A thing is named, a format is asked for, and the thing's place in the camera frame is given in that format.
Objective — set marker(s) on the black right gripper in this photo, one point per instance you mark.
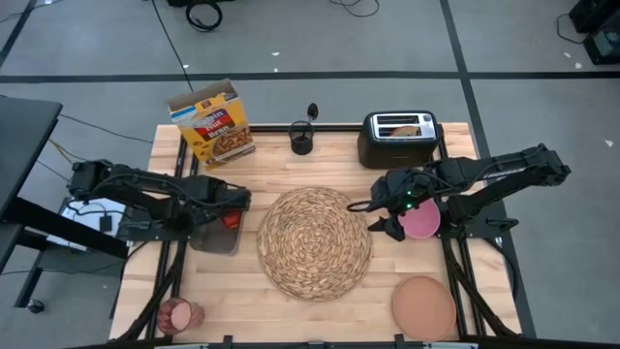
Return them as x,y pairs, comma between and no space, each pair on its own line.
402,189

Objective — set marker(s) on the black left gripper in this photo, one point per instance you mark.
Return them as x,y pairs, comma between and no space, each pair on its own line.
213,196

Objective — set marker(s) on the red apple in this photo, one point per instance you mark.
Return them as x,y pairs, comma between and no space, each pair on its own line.
231,220

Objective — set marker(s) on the pink bowl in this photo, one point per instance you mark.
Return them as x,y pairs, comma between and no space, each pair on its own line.
421,223

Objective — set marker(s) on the yellow raisin bran cereal box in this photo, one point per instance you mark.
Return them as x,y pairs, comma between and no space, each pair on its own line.
213,126

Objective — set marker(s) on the toasted bagel half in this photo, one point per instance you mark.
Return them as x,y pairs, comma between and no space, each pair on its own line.
406,131

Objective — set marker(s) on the orange plate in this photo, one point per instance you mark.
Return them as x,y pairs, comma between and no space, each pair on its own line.
424,308

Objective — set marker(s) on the metal spoon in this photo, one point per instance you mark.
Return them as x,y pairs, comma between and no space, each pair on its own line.
313,111

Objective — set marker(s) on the red cup with pink drink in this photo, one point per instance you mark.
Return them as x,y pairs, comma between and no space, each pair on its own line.
180,315

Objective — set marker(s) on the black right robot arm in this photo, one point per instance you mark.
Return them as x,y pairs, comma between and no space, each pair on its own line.
508,172

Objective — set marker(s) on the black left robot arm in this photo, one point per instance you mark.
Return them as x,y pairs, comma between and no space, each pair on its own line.
131,186

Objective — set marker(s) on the grey plastic tray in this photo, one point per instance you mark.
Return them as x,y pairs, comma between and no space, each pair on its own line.
213,242

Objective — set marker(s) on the black and silver toaster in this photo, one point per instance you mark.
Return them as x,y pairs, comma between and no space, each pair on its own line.
397,150

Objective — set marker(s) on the round woven placemat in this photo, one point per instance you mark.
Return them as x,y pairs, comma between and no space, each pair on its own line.
315,242

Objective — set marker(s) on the black utensil holder cup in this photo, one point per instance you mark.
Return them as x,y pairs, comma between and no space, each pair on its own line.
301,147

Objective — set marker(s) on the black power adapter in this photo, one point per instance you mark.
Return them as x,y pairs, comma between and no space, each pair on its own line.
105,223

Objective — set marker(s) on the white box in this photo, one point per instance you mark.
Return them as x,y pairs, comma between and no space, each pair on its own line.
89,213

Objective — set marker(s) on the black desk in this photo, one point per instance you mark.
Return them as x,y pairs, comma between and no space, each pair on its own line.
24,136

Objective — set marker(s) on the black caster wheel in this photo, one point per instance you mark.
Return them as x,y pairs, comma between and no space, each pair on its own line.
35,306

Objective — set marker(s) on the black box grey panel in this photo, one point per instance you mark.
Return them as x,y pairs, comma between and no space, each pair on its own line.
603,46

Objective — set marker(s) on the black equipment box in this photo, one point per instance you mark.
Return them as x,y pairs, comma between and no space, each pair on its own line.
596,14

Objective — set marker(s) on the black aluminium table frame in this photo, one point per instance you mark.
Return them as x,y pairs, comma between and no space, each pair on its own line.
334,128

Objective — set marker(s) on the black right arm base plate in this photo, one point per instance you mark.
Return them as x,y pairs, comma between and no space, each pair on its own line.
484,225

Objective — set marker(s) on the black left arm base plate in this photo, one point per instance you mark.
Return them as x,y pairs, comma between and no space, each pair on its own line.
140,235

